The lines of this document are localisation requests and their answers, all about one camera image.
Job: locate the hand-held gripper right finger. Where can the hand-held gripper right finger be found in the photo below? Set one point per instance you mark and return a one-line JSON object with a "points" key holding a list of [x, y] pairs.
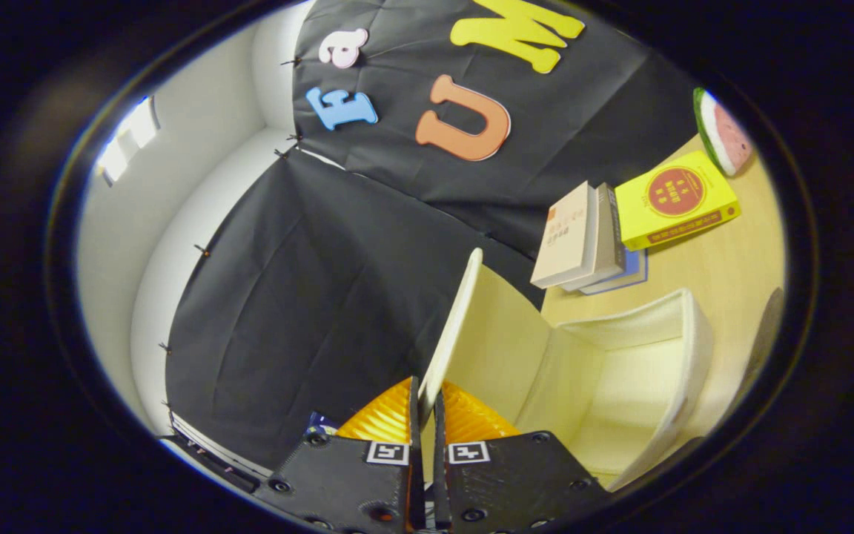
{"points": [[516, 482]]}

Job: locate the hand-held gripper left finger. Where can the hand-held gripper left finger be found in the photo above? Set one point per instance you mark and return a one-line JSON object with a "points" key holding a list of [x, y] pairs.
{"points": [[353, 482]]}

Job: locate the cream fabric storage box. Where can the cream fabric storage box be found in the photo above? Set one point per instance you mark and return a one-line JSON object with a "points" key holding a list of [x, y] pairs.
{"points": [[620, 386]]}

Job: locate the black backdrop cloth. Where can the black backdrop cloth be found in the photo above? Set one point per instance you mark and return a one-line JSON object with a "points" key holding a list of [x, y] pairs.
{"points": [[308, 297]]}

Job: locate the blue book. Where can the blue book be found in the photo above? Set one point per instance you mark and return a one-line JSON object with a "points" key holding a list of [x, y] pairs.
{"points": [[633, 273]]}

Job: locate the beige book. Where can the beige book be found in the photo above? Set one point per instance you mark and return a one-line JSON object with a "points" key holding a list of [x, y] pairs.
{"points": [[564, 237]]}

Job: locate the grey spine book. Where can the grey spine book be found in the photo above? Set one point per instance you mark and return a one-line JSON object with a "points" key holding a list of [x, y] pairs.
{"points": [[608, 230]]}

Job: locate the yellow book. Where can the yellow book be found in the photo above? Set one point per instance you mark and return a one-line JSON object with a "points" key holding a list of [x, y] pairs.
{"points": [[675, 196]]}

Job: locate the watermelon slice plush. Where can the watermelon slice plush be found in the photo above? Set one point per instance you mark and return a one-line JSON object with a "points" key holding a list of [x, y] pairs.
{"points": [[723, 133]]}

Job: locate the ceiling light panel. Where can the ceiling light panel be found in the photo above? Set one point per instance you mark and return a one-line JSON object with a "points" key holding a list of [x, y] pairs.
{"points": [[129, 141]]}

